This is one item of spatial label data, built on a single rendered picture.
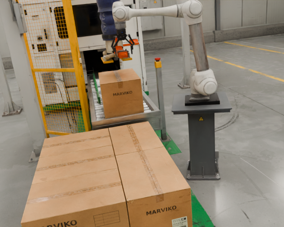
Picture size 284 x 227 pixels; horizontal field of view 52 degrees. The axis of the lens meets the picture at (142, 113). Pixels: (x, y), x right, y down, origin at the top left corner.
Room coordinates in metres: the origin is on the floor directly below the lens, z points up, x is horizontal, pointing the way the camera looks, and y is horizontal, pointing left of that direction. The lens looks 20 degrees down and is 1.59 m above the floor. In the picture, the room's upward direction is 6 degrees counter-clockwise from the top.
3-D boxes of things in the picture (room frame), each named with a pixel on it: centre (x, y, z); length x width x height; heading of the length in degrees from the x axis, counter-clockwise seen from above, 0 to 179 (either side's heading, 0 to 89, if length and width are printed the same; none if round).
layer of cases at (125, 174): (2.02, 0.34, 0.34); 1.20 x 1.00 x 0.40; 9
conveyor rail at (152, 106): (3.94, 0.02, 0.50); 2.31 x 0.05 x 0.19; 9
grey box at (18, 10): (3.32, 1.18, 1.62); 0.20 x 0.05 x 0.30; 9
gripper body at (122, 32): (2.51, 0.10, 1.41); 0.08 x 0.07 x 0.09; 99
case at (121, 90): (3.08, 0.21, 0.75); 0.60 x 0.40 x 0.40; 8
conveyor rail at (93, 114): (3.83, 0.67, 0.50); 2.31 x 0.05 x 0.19; 9
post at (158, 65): (3.38, -0.25, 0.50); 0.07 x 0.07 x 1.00; 9
